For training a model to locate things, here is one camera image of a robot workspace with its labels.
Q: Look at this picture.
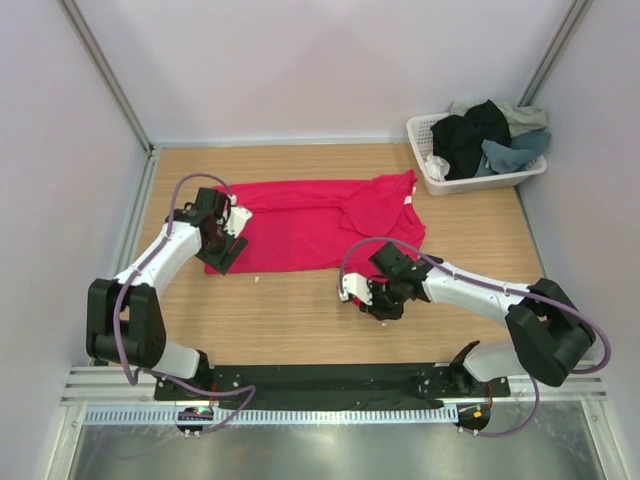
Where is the pink red t shirt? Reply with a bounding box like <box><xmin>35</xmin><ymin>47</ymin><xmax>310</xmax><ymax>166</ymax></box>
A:
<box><xmin>229</xmin><ymin>170</ymin><xmax>426</xmax><ymax>274</ymax></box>

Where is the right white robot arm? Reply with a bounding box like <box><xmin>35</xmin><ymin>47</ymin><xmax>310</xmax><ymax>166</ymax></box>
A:
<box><xmin>356</xmin><ymin>242</ymin><xmax>596</xmax><ymax>396</ymax></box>

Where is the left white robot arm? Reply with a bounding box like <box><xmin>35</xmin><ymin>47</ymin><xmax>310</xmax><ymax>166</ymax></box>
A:
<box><xmin>86</xmin><ymin>187</ymin><xmax>253</xmax><ymax>400</ymax></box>

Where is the white cloth in basket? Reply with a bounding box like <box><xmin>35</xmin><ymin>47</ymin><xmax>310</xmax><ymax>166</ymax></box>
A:
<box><xmin>425</xmin><ymin>153</ymin><xmax>451</xmax><ymax>182</ymax></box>

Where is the white plastic laundry basket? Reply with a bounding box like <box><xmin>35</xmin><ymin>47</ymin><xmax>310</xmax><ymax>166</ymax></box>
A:
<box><xmin>406</xmin><ymin>113</ymin><xmax>547</xmax><ymax>196</ymax></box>

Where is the black t shirt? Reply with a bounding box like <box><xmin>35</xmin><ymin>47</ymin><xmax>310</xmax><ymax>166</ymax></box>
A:
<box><xmin>431</xmin><ymin>100</ymin><xmax>512</xmax><ymax>181</ymax></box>

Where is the blue t shirt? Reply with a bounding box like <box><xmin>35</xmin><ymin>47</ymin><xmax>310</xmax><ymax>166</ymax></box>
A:
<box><xmin>475</xmin><ymin>130</ymin><xmax>551</xmax><ymax>178</ymax></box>

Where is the grey green t shirt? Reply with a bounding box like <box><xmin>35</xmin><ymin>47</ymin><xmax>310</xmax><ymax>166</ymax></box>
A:
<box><xmin>449</xmin><ymin>100</ymin><xmax>549</xmax><ymax>137</ymax></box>

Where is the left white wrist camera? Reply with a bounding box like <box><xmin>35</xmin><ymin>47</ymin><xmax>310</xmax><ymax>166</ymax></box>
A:
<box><xmin>222</xmin><ymin>195</ymin><xmax>253</xmax><ymax>238</ymax></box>

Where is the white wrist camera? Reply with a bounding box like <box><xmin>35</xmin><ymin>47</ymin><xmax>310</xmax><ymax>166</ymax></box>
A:
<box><xmin>222</xmin><ymin>195</ymin><xmax>253</xmax><ymax>238</ymax></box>
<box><xmin>338</xmin><ymin>273</ymin><xmax>373</xmax><ymax>305</ymax></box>

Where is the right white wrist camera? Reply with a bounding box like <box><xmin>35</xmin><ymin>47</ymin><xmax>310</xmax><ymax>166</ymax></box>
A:
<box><xmin>338</xmin><ymin>273</ymin><xmax>373</xmax><ymax>305</ymax></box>

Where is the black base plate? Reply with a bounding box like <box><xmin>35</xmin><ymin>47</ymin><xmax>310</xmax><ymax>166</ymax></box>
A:
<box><xmin>152</xmin><ymin>362</ymin><xmax>512</xmax><ymax>436</ymax></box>

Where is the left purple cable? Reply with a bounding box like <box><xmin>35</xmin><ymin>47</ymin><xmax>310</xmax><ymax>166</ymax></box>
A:
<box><xmin>112</xmin><ymin>172</ymin><xmax>257</xmax><ymax>436</ymax></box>

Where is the white slotted cable duct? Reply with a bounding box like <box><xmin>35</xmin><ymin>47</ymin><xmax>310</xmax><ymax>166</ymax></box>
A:
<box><xmin>83</xmin><ymin>404</ymin><xmax>458</xmax><ymax>427</ymax></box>

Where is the aluminium rail frame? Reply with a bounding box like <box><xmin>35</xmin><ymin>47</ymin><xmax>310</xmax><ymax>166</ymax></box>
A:
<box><xmin>62</xmin><ymin>363</ymin><xmax>606</xmax><ymax>411</ymax></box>

